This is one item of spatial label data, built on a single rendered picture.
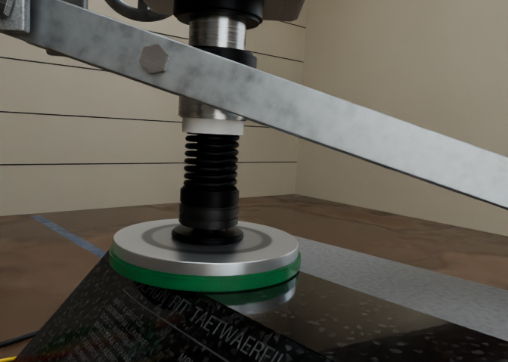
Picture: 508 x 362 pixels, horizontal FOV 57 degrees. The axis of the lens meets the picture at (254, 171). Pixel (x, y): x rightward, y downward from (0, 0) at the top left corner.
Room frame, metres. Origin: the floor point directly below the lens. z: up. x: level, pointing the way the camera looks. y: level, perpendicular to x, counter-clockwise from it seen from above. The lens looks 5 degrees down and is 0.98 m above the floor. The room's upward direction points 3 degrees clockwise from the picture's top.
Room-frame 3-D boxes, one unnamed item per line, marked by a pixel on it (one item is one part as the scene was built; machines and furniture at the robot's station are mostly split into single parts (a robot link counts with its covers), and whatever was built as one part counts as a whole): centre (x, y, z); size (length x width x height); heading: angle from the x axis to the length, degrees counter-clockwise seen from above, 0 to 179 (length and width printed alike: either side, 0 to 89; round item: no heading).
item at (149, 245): (0.54, 0.05, 0.85); 0.21 x 0.21 x 0.01
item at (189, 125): (0.54, 0.05, 0.99); 0.07 x 0.07 x 0.04
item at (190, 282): (0.54, 0.05, 0.84); 0.22 x 0.22 x 0.04
